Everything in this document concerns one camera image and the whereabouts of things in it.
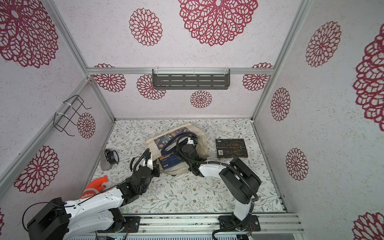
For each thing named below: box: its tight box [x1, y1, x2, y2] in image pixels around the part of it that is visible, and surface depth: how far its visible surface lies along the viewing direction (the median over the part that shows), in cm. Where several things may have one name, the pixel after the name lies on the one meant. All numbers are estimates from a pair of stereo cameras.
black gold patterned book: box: [215, 138, 248, 158], surface depth 105 cm
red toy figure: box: [80, 175, 108, 199], surface depth 81 cm
